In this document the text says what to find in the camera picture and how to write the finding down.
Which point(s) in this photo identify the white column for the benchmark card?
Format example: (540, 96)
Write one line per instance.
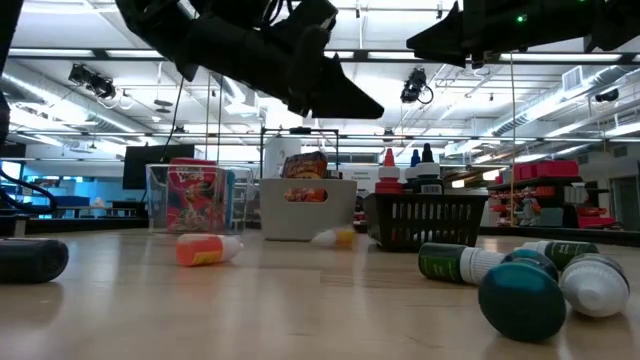
(272, 155)

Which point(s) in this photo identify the silver ceiling duct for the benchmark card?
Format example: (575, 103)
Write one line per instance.
(30, 92)
(550, 111)

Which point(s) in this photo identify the teal dropper bottle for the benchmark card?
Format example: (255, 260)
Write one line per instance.
(522, 300)

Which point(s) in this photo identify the hanging black camera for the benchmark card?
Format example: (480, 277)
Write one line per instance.
(414, 85)

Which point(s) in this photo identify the red ink bottle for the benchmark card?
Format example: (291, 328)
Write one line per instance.
(388, 175)

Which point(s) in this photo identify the white cap dropper bottle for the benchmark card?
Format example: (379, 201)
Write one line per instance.
(595, 287)

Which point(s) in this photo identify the purple dropper bottle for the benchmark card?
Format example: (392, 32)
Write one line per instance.
(30, 261)

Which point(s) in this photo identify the shelf with red bins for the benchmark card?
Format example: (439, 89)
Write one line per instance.
(545, 170)

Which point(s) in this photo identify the red Froot Loops box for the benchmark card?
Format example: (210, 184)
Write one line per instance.
(195, 200)

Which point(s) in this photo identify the black monitor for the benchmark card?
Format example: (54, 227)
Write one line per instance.
(135, 165)

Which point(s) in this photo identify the dark green dropper bottle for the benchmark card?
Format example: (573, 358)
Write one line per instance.
(445, 262)
(575, 248)

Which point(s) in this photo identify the light grey plastic bin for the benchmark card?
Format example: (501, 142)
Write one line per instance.
(310, 220)

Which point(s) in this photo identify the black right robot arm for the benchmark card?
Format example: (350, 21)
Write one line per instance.
(615, 20)

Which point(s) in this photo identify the blue ink bottle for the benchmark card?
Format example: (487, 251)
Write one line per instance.
(414, 160)

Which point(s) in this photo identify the black mesh basket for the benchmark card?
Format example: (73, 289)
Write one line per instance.
(425, 225)

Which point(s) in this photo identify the black ink bottle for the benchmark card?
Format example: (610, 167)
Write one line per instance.
(430, 175)

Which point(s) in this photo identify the clear plastic bin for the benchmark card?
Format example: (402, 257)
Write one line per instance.
(155, 200)

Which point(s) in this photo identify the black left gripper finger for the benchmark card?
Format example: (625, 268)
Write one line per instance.
(310, 14)
(350, 102)

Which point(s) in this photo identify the orange dropper bottle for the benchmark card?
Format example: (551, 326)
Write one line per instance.
(205, 250)
(334, 237)

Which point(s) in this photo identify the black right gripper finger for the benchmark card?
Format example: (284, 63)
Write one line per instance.
(445, 40)

